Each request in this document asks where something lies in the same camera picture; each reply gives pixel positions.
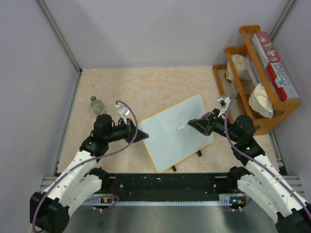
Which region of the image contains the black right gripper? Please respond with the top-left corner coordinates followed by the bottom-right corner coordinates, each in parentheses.
top-left (189, 108), bottom-right (241, 143)

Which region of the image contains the clear plastic bottle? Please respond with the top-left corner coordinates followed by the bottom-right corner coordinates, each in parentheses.
top-left (90, 96), bottom-right (107, 116)

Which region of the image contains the purple-capped whiteboard marker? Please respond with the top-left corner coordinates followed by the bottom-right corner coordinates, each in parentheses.
top-left (176, 112), bottom-right (210, 130)

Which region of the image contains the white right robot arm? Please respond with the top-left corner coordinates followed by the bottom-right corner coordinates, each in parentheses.
top-left (188, 109), bottom-right (311, 233)

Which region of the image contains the orange wooden rack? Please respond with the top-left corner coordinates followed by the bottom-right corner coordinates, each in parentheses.
top-left (213, 25), bottom-right (301, 135)

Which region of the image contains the crumpled beige cloth front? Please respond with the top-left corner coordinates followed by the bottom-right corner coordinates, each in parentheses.
top-left (248, 83), bottom-right (273, 118)

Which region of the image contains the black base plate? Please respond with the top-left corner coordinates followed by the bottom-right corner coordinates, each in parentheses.
top-left (95, 173), bottom-right (241, 202)

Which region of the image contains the red white box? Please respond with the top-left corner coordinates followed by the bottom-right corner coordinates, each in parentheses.
top-left (266, 62), bottom-right (299, 101)

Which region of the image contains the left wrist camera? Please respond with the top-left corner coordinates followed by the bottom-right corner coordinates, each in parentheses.
top-left (115, 102), bottom-right (130, 124)

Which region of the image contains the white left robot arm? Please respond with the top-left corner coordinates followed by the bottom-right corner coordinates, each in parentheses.
top-left (30, 114), bottom-right (149, 233)

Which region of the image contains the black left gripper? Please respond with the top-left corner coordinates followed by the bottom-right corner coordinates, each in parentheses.
top-left (105, 117), bottom-right (148, 144)

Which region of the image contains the black whiteboard clip upper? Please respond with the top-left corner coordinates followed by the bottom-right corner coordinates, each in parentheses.
top-left (196, 150), bottom-right (202, 157)

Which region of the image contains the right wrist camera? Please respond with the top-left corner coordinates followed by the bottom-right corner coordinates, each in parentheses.
top-left (217, 96), bottom-right (231, 117)

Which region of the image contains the small yellow white box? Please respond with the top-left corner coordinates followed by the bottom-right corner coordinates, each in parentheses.
top-left (225, 62), bottom-right (235, 82)

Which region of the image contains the yellow-framed whiteboard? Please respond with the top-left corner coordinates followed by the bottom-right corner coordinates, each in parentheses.
top-left (138, 94), bottom-right (214, 173)

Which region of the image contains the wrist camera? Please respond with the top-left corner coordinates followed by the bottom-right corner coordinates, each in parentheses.
top-left (217, 96), bottom-right (231, 117)
top-left (115, 102), bottom-right (130, 124)

